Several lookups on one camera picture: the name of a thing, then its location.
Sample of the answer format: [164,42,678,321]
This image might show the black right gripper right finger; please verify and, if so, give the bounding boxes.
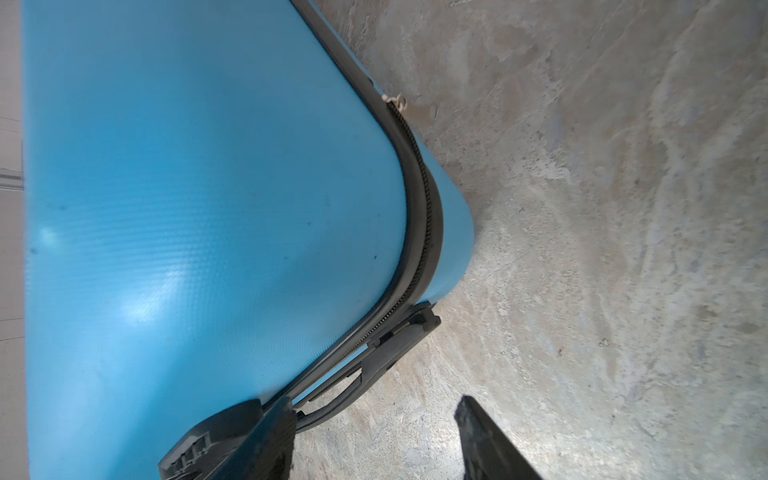
[454,395,542,480]

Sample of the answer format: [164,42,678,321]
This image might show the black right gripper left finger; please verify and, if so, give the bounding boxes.
[208,397,297,480]

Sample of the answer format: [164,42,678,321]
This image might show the blue suitcase black lining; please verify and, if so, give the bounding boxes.
[21,1,475,479]

